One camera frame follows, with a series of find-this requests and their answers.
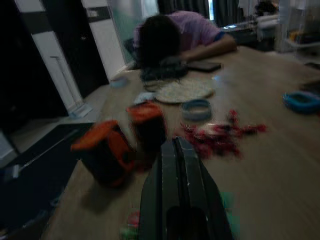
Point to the round woven plate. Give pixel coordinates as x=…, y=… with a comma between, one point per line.
x=185, y=91

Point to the red berry garland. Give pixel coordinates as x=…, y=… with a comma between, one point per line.
x=220, y=140

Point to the blue case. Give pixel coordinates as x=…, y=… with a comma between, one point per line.
x=300, y=105

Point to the seated person pink shirt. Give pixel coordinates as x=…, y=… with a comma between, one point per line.
x=195, y=30

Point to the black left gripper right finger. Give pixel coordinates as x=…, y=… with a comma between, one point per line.
x=200, y=187

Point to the white floor stand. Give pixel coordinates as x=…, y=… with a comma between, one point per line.
x=78, y=110

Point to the wooden table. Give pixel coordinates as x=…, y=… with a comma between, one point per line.
x=262, y=180

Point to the black floor mat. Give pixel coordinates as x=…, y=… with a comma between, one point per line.
x=37, y=200

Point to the black tablet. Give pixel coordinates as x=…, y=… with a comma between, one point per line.
x=205, y=67

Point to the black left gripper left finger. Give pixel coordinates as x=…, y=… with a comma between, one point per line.
x=160, y=187

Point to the grey blue tape roll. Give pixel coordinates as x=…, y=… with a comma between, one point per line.
x=186, y=112

